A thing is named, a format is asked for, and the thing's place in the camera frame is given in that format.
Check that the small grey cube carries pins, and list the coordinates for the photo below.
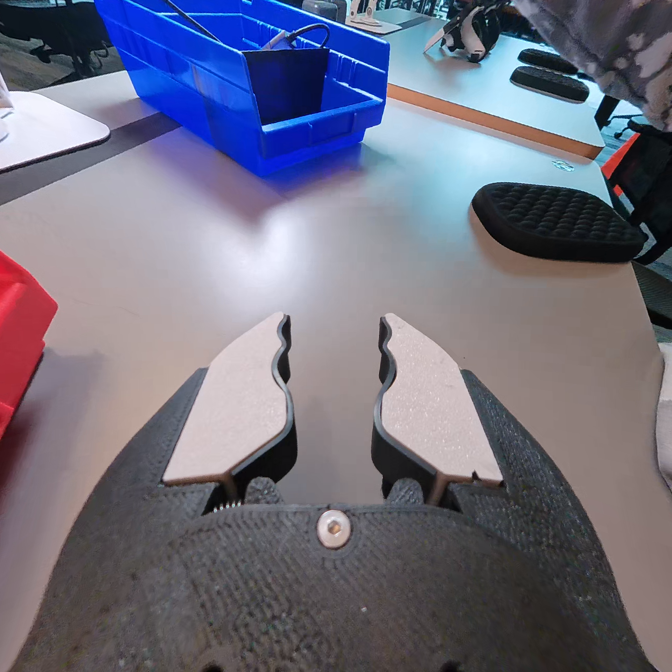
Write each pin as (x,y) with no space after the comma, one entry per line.
(323,8)

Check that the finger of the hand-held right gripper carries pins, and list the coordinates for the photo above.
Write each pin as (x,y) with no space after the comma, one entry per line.
(441,39)

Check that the white metal stand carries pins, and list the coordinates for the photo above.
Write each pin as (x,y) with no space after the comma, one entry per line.
(47,126)

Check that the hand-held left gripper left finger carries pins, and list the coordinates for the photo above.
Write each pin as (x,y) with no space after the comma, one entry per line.
(236,414)

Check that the red plastic bin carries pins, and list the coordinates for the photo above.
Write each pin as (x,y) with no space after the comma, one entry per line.
(21,336)

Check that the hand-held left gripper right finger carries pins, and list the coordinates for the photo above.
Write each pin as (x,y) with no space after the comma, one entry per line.
(435,420)

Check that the blue plastic bin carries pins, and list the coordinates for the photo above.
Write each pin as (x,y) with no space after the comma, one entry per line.
(183,89)

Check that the black elbow pad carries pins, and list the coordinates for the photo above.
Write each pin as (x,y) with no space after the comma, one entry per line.
(546,60)
(556,220)
(548,84)

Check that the person's right forearm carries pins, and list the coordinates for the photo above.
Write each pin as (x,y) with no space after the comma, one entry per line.
(603,47)

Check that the wood-edged grey table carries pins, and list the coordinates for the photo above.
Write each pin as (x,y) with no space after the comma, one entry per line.
(472,89)

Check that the orange traffic cone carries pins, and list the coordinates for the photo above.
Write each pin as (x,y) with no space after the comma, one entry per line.
(617,168)

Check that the black office chair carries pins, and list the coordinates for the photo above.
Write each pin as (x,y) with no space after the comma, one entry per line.
(653,183)
(52,36)

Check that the black bin divider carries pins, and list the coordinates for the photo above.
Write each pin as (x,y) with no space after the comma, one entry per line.
(286,84)

